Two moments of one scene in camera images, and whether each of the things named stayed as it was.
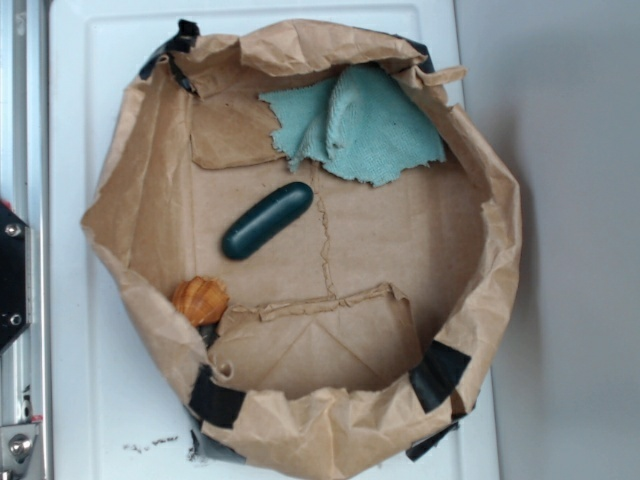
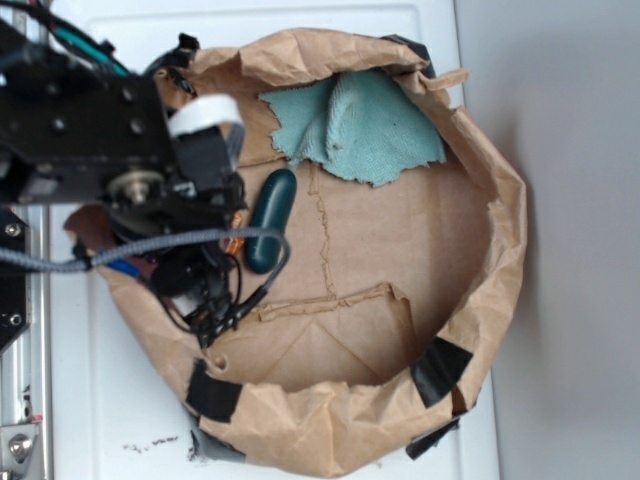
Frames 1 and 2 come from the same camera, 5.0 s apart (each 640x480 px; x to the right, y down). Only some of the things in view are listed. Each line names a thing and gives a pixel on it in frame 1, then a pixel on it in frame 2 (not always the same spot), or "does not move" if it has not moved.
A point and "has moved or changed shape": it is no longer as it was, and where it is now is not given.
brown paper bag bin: [353, 332] does not move
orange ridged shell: [201, 300] has moved or changed shape
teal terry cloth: [372, 124] does not move
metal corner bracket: [16, 447] does not move
